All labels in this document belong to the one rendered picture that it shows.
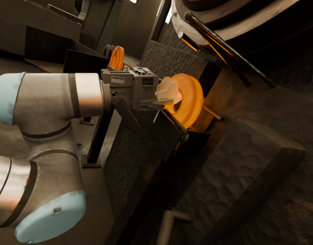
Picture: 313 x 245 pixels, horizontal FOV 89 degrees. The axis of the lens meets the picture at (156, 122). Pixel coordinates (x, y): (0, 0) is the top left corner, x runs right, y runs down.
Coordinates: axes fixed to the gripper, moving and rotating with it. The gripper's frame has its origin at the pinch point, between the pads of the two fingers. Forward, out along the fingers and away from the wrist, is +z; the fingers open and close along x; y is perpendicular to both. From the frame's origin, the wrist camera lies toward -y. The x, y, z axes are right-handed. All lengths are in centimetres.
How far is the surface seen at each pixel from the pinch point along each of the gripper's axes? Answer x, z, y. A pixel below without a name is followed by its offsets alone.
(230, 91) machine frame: -8.5, 8.1, 5.1
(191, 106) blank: -6.7, -0.8, 1.0
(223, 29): -7.3, 1.7, 17.0
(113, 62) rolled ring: 78, -4, -8
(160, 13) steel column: 637, 280, 53
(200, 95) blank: -5.8, 1.9, 3.2
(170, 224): -23.7, -13.1, -11.4
